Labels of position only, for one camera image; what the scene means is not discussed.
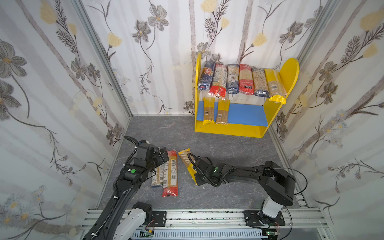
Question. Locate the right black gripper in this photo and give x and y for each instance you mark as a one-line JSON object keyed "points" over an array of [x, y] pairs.
{"points": [[198, 170]]}

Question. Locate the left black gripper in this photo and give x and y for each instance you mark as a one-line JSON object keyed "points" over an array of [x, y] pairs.
{"points": [[162, 154]]}

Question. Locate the yellow spaghetti bag small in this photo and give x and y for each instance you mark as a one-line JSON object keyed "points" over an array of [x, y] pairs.
{"points": [[184, 156]]}

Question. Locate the red clear spaghetti bag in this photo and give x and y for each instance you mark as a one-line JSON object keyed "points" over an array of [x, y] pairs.
{"points": [[170, 180]]}

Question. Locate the brown spaghetti pack bottom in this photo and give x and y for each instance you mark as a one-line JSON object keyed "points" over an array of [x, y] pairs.
{"points": [[223, 112]]}

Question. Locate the red labelled spaghetti bag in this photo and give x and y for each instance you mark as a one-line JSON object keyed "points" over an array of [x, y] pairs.
{"points": [[219, 83]]}

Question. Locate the dark blue Barilla spaghetti bag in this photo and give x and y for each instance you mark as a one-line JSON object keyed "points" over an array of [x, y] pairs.
{"points": [[207, 75]]}

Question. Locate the red yellow spaghetti bag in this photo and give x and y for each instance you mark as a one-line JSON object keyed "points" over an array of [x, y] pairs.
{"points": [[246, 84]]}

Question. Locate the brown blue spaghetti bag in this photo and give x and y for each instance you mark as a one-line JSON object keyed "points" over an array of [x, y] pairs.
{"points": [[260, 83]]}

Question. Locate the blue gold spaghetti bag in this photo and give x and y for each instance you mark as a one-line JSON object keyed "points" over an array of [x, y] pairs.
{"points": [[233, 79]]}

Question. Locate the large yellow spaghetti bag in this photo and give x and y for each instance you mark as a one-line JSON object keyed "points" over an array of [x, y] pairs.
{"points": [[276, 88]]}

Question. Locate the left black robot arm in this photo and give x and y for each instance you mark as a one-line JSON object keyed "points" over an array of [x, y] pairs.
{"points": [[141, 162]]}

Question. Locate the yellow shelf pink blue boards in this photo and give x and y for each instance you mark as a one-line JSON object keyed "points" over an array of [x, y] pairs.
{"points": [[245, 120]]}

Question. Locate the clear white spaghetti bag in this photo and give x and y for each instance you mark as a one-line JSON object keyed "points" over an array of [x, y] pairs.
{"points": [[158, 179]]}

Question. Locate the white cable duct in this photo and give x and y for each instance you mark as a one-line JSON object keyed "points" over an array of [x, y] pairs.
{"points": [[207, 234]]}

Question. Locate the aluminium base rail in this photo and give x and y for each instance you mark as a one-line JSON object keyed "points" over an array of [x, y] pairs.
{"points": [[302, 223]]}

